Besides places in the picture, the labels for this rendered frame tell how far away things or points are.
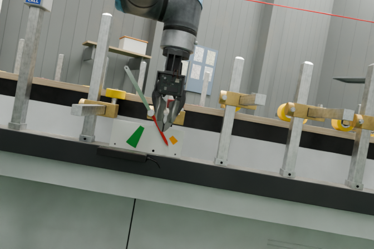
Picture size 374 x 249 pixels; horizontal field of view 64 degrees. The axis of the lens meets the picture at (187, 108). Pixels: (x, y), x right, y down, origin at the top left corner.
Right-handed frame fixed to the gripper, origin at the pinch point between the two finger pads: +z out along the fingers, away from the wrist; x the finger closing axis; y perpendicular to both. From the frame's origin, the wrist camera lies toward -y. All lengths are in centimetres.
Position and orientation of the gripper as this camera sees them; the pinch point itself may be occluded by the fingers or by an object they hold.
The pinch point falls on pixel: (163, 127)
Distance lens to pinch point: 80.3
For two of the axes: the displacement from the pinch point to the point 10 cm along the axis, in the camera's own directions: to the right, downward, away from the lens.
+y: 0.0, -0.2, -10.0
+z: -1.8, 9.8, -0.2
